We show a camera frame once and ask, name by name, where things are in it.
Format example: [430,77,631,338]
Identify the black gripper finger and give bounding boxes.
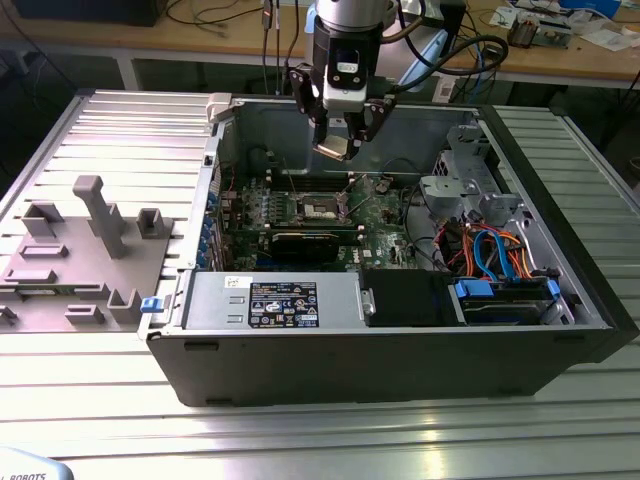
[346,94,397,161]
[288,63,329,151]

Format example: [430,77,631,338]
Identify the silver CPU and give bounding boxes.
[312,134,354,162]

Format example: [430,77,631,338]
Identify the thin metal locking lever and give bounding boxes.
[282,156,302,195]

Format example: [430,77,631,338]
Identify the CPU socket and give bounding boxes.
[297,191,347,222]

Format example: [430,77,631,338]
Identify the white labelled adapter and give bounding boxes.
[433,77,457,103]

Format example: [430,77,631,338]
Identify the grey metal drive cage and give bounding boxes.
[417,123,524,224]

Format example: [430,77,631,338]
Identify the green motherboard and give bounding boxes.
[219,169,419,274]

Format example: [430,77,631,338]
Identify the wooden desk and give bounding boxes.
[0,0,640,84]

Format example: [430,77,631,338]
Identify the black graphics card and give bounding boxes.
[258,228,342,264]

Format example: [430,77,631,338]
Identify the loose cooler with fins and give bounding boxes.
[507,13,541,50]

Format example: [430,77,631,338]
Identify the black drive bay box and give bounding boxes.
[359,269,454,329]

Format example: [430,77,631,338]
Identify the hard disk in blue carrier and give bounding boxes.
[447,278,561,327]

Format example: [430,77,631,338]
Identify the black box on desk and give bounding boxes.
[14,0,162,27]

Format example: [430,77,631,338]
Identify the grey power supply unit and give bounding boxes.
[180,269,369,332]

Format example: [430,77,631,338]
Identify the blue box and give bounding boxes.
[558,0,625,17]

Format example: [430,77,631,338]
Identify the white papers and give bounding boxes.
[579,27,640,52]

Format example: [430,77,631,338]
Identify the black open PC case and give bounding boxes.
[137,91,640,409]

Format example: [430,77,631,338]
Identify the grey plastic parts rack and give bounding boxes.
[0,174,176,335]

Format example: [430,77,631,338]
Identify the pale blue teach pendant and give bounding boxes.
[0,444,76,480]

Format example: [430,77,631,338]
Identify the white wrist camera on bracket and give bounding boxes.
[322,33,375,112]

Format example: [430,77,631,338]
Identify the grey plastic case handle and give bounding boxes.
[206,92,235,125]

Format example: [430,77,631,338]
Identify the thick black cable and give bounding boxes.
[401,185,444,274]

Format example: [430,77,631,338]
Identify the blue flat wire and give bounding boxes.
[472,228,517,279]

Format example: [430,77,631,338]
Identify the orange wire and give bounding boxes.
[462,225,537,281]

